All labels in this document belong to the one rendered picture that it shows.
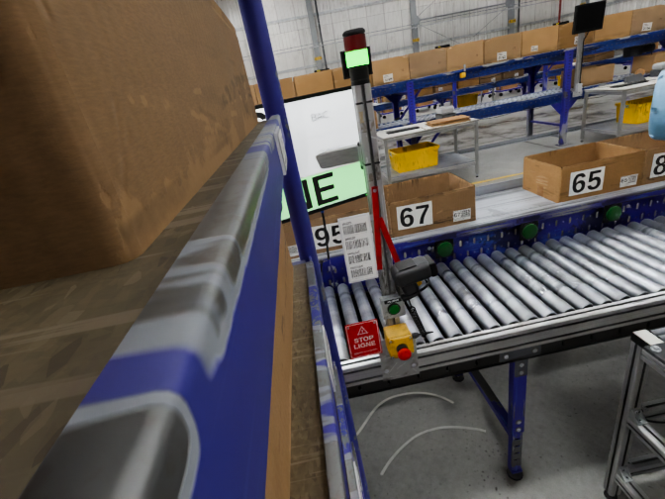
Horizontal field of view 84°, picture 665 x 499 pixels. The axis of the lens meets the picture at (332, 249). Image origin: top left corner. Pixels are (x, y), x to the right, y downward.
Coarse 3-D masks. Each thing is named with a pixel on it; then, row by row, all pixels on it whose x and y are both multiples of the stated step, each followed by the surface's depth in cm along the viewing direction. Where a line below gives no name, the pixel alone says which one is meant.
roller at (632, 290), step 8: (552, 240) 166; (552, 248) 164; (560, 248) 160; (568, 248) 158; (568, 256) 155; (576, 256) 151; (584, 256) 150; (584, 264) 147; (592, 264) 144; (592, 272) 143; (600, 272) 139; (608, 272) 137; (608, 280) 136; (616, 280) 133; (624, 280) 131; (624, 288) 129; (632, 288) 127; (640, 288) 126; (632, 296) 126
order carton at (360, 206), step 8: (360, 200) 188; (336, 208) 188; (344, 208) 189; (352, 208) 189; (360, 208) 190; (368, 208) 160; (312, 216) 188; (320, 216) 189; (328, 216) 159; (336, 216) 159; (344, 216) 160; (312, 224) 160; (320, 224) 160; (336, 248) 166
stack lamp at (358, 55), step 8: (344, 40) 81; (352, 40) 80; (360, 40) 80; (344, 48) 82; (352, 48) 81; (360, 48) 81; (352, 56) 82; (360, 56) 82; (352, 64) 82; (360, 64) 82
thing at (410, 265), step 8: (424, 256) 103; (400, 264) 101; (408, 264) 100; (416, 264) 98; (424, 264) 98; (432, 264) 98; (392, 272) 101; (400, 272) 98; (408, 272) 98; (416, 272) 98; (424, 272) 98; (432, 272) 99; (400, 280) 99; (408, 280) 99; (416, 280) 99; (408, 288) 102; (416, 288) 102; (400, 296) 105; (408, 296) 103
